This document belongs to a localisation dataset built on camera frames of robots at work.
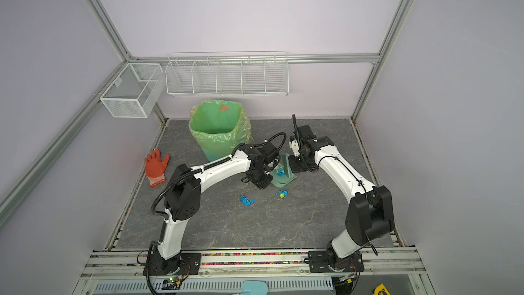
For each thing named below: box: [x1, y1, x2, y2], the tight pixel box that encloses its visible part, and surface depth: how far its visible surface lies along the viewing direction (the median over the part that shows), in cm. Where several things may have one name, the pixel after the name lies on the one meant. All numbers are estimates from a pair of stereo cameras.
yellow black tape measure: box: [372, 282, 391, 295], surface depth 68 cm
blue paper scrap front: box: [239, 195, 256, 207], surface depth 91 cm
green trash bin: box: [188, 99, 253, 162], surface depth 91 cm
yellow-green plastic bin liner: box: [188, 99, 252, 161], surface depth 91 cm
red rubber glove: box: [144, 148, 171, 188], surface depth 102 cm
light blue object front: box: [241, 279, 269, 295], surface depth 70 cm
